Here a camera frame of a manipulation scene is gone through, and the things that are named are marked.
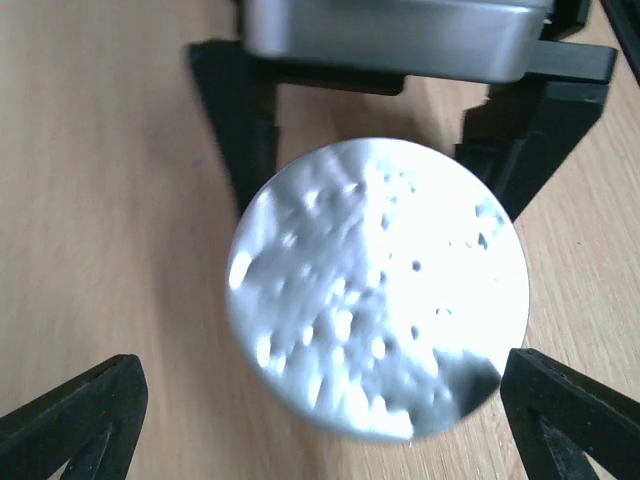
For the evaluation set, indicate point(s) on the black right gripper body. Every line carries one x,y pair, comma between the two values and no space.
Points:
552,57

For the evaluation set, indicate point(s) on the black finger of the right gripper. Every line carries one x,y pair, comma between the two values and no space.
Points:
239,99
517,139

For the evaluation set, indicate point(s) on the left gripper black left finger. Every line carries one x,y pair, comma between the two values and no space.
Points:
87,428

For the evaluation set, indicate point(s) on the silver metal jar lid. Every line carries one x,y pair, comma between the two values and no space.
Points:
377,286

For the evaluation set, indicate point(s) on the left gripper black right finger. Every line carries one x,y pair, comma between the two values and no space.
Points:
562,419

